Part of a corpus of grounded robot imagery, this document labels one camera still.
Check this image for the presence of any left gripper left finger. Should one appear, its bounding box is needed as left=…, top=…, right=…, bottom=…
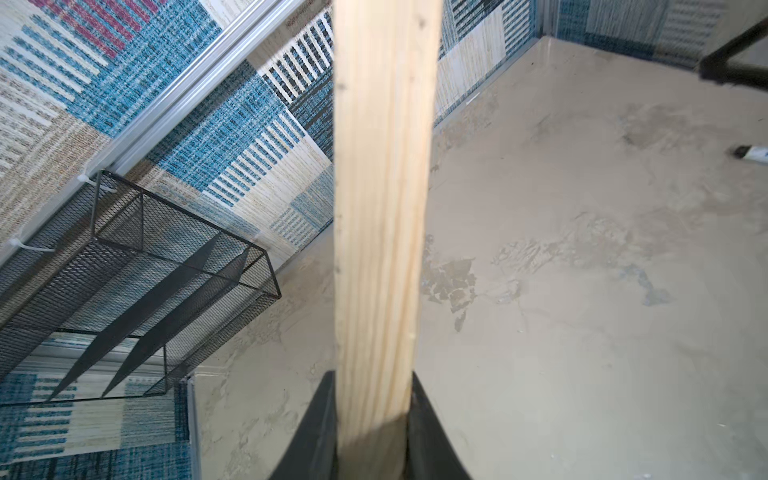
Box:
left=270, top=370, right=338, bottom=480

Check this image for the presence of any black marker pen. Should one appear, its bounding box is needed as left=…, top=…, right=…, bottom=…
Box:
left=732, top=145, right=768, bottom=164

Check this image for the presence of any light wooden picture frame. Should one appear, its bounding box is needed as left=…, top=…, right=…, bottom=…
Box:
left=332, top=1, right=443, bottom=479

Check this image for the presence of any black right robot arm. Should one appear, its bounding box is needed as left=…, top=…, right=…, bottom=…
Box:
left=698, top=18, right=767, bottom=91

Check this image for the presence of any black wire mesh shelf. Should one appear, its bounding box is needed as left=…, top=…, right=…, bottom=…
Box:
left=1, top=171, right=281, bottom=407

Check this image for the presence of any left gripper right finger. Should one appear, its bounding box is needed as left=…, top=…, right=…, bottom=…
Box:
left=405, top=373, right=471, bottom=480

